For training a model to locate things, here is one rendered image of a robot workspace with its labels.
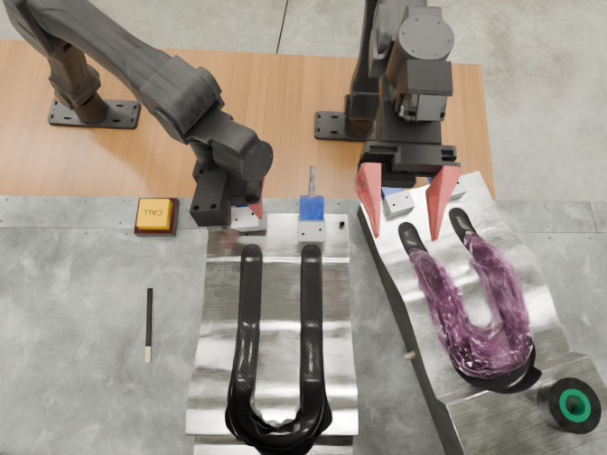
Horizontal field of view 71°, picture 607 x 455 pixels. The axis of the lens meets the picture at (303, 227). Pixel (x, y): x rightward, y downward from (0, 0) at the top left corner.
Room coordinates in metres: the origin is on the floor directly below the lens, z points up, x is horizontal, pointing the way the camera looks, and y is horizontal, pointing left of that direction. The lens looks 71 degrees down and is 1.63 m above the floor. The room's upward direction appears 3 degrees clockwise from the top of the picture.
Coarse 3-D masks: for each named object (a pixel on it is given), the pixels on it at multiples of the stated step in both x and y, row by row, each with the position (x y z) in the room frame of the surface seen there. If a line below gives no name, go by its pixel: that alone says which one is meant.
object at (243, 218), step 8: (232, 208) 0.27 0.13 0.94; (240, 208) 0.27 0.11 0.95; (248, 208) 0.27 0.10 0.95; (232, 216) 0.26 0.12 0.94; (240, 216) 0.26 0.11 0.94; (248, 216) 0.26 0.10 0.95; (256, 216) 0.26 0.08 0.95; (264, 216) 0.27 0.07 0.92; (232, 224) 0.24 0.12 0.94; (240, 224) 0.24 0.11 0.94; (248, 224) 0.24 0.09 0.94; (256, 224) 0.24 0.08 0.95; (264, 224) 0.25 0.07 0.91
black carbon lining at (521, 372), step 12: (456, 216) 0.31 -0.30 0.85; (468, 216) 0.31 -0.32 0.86; (408, 228) 0.28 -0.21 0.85; (456, 228) 0.29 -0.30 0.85; (468, 228) 0.29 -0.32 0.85; (408, 240) 0.26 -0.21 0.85; (420, 240) 0.26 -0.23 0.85; (408, 252) 0.23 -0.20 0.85; (528, 360) 0.04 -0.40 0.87; (516, 372) 0.02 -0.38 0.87; (528, 372) 0.02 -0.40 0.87; (540, 372) 0.02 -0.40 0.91; (480, 384) 0.00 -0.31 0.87; (492, 384) 0.00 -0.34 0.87; (504, 384) 0.00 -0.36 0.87; (516, 384) 0.00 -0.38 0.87; (528, 384) 0.00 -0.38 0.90
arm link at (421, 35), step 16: (416, 16) 0.35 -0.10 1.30; (432, 16) 0.35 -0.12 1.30; (400, 32) 0.33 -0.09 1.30; (416, 32) 0.33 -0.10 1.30; (432, 32) 0.33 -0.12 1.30; (448, 32) 0.33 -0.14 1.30; (400, 48) 0.31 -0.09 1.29; (416, 48) 0.31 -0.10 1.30; (432, 48) 0.31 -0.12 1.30; (448, 48) 0.31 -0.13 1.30; (384, 64) 0.36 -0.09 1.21; (400, 64) 0.31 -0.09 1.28
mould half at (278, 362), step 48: (240, 240) 0.23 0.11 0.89; (288, 240) 0.23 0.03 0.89; (336, 240) 0.24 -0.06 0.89; (288, 288) 0.14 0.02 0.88; (336, 288) 0.15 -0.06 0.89; (288, 336) 0.06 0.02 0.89; (336, 336) 0.07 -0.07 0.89; (192, 384) -0.02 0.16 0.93; (288, 384) -0.01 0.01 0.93; (336, 384) -0.01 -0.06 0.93; (192, 432) -0.09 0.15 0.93; (336, 432) -0.08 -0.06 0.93
